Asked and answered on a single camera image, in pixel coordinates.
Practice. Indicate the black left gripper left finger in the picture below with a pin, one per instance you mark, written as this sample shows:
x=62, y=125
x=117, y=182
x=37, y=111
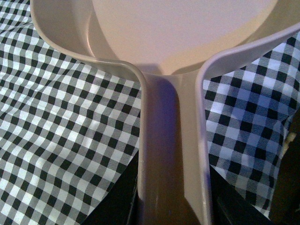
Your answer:
x=119, y=207

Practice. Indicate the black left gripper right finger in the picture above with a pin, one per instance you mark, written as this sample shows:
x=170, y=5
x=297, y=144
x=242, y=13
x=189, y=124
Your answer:
x=229, y=207

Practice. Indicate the beige plastic dustpan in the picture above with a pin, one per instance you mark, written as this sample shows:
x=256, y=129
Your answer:
x=170, y=47

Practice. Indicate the black white checkered cloth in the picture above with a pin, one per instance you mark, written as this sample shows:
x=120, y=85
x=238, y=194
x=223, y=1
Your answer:
x=68, y=132

